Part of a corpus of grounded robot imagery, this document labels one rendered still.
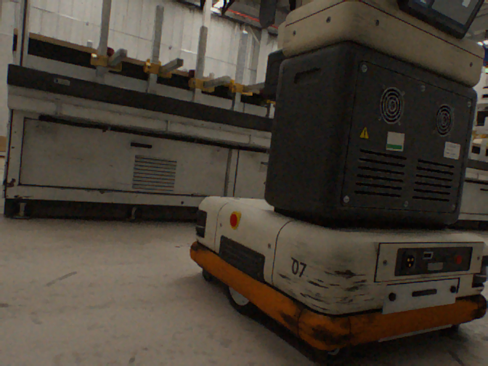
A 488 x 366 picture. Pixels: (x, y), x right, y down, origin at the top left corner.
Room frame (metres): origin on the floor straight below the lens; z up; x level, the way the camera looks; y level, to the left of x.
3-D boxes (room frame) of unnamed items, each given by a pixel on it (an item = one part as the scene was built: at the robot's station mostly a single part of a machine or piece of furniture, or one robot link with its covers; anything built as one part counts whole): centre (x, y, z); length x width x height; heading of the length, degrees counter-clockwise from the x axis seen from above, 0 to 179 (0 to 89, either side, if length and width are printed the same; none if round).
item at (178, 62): (1.88, 0.45, 0.82); 0.43 x 0.03 x 0.04; 31
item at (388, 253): (0.87, -0.48, 0.23); 0.41 x 0.02 x 0.08; 121
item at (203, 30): (2.04, 0.29, 0.88); 0.04 x 0.04 x 0.48; 31
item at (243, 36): (2.16, 0.08, 0.92); 0.04 x 0.04 x 0.48; 31
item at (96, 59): (1.79, 0.70, 0.80); 0.14 x 0.06 x 0.05; 121
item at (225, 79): (2.01, 0.23, 0.80); 0.43 x 0.03 x 0.04; 31
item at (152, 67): (1.92, 0.49, 0.83); 0.14 x 0.06 x 0.05; 121
